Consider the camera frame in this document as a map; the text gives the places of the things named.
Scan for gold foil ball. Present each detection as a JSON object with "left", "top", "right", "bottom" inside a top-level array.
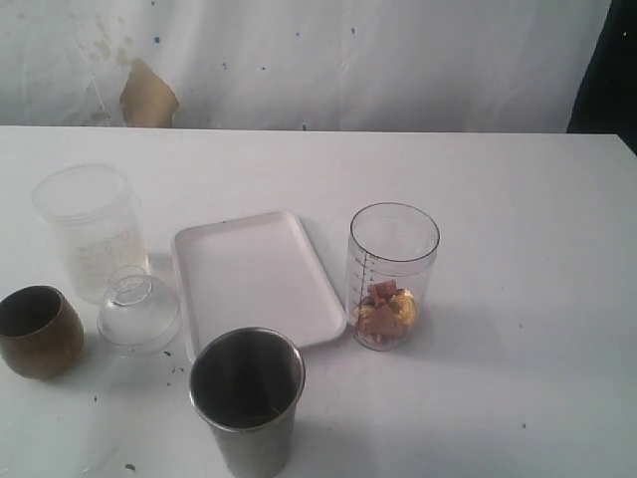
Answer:
[{"left": 351, "top": 289, "right": 418, "bottom": 328}]

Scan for wooden cubes pile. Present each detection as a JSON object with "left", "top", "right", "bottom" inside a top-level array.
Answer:
[{"left": 352, "top": 280, "right": 415, "bottom": 348}]

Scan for clear measuring cup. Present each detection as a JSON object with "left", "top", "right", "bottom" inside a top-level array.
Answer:
[{"left": 345, "top": 202, "right": 441, "bottom": 352}]

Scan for white rectangular tray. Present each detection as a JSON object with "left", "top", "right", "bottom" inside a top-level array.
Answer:
[{"left": 172, "top": 211, "right": 347, "bottom": 359}]

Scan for clear dome shaker lid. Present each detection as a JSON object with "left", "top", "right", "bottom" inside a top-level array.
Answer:
[{"left": 97, "top": 265, "right": 181, "bottom": 355}]

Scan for clear plastic jar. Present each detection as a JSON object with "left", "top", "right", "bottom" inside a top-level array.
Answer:
[{"left": 31, "top": 163, "right": 148, "bottom": 304}]

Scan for dark curtain at right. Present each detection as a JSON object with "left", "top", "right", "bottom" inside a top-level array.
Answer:
[{"left": 567, "top": 0, "right": 637, "bottom": 150}]

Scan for stainless steel cup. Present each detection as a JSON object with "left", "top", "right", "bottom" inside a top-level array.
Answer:
[{"left": 189, "top": 327, "right": 306, "bottom": 477}]

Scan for brown wooden cup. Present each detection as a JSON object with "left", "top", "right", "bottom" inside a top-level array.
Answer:
[{"left": 1, "top": 285, "right": 85, "bottom": 380}]

